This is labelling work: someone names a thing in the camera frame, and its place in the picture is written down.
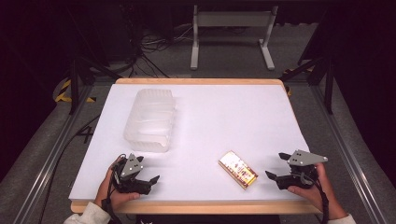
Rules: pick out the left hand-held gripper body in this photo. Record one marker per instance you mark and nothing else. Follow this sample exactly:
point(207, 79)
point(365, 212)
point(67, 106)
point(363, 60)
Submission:
point(130, 168)

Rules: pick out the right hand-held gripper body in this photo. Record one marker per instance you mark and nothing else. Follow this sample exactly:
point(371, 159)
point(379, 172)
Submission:
point(300, 174)

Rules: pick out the gold foil packet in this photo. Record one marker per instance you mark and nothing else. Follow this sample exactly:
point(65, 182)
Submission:
point(238, 169)

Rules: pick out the person's right hand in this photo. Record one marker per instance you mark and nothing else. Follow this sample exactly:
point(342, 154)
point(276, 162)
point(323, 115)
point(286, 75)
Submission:
point(320, 196)

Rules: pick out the person's left hand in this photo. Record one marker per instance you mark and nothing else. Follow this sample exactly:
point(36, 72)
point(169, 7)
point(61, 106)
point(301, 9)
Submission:
point(120, 197)

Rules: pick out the translucent plastic container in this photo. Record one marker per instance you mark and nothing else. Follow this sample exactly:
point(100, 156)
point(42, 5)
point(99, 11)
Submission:
point(151, 119)

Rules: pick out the black floor tape mark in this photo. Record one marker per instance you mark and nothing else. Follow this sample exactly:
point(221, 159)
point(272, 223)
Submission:
point(85, 134)

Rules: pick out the yellow black striped tape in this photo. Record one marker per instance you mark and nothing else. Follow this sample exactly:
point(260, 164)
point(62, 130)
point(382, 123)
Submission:
point(288, 88)
point(63, 91)

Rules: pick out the white table sheet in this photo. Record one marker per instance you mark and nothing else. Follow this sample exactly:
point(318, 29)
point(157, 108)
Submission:
point(218, 124)

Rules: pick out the black metal stand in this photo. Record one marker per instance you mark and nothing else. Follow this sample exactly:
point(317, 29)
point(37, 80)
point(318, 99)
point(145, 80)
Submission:
point(74, 84)
point(328, 87)

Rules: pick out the aluminium rail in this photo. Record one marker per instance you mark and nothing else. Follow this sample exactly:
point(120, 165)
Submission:
point(348, 155)
point(46, 161)

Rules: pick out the white metal table frame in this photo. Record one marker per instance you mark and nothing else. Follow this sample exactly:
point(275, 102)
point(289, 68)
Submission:
point(230, 19)

